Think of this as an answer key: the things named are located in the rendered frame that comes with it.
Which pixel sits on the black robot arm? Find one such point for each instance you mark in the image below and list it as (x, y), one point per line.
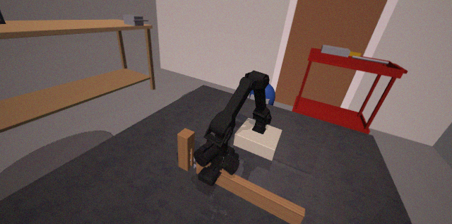
(224, 122)

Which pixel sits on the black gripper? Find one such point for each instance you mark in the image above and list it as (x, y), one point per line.
(209, 175)

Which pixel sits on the brown wooden post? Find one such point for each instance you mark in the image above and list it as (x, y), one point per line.
(185, 142)

